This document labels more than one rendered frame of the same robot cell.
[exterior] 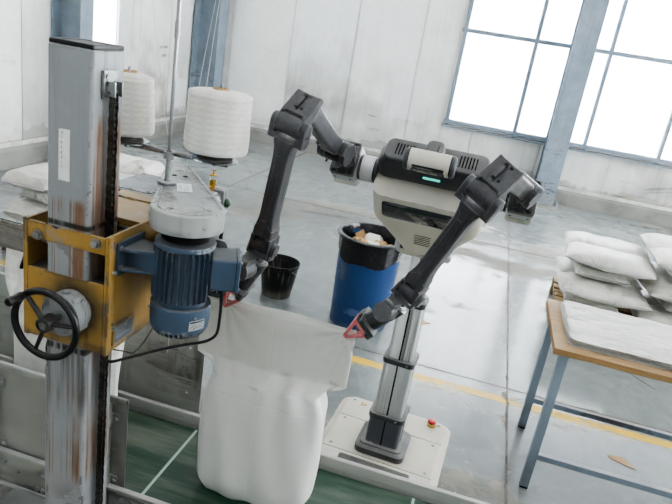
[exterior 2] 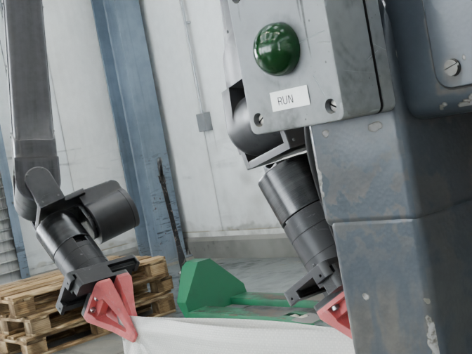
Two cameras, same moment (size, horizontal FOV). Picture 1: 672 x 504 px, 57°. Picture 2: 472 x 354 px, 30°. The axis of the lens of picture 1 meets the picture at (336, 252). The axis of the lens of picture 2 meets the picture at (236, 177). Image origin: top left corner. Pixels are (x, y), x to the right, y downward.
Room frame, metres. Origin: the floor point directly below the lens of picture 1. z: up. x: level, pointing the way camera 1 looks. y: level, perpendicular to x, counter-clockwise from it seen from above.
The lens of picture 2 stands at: (2.42, 0.69, 1.25)
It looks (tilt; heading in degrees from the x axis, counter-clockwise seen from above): 3 degrees down; 217
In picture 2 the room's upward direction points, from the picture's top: 10 degrees counter-clockwise
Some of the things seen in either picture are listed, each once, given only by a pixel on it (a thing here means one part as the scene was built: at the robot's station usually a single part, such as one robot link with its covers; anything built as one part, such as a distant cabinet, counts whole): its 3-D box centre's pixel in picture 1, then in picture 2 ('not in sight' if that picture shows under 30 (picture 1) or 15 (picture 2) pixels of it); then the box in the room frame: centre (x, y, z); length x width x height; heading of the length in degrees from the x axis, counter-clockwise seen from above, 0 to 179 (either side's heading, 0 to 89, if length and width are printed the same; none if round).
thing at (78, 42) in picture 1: (87, 43); not in sight; (1.43, 0.62, 1.76); 0.12 x 0.11 x 0.01; 168
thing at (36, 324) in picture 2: not in sight; (76, 301); (-1.90, -4.28, 0.22); 1.21 x 0.84 x 0.14; 168
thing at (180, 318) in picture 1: (182, 285); not in sight; (1.44, 0.37, 1.21); 0.15 x 0.15 x 0.25
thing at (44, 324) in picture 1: (44, 325); not in sight; (1.26, 0.63, 1.13); 0.18 x 0.11 x 0.18; 78
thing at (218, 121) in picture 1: (218, 122); not in sight; (1.59, 0.35, 1.61); 0.17 x 0.17 x 0.17
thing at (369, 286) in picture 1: (365, 278); not in sight; (4.00, -0.23, 0.32); 0.51 x 0.48 x 0.65; 168
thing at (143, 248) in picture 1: (146, 257); not in sight; (1.43, 0.46, 1.27); 0.12 x 0.09 x 0.09; 168
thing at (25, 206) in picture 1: (55, 205); not in sight; (4.46, 2.16, 0.32); 0.67 x 0.42 x 0.14; 172
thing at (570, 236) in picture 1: (606, 246); not in sight; (5.00, -2.20, 0.56); 0.66 x 0.42 x 0.13; 72
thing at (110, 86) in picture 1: (113, 85); not in sight; (1.41, 0.55, 1.68); 0.05 x 0.03 x 0.06; 168
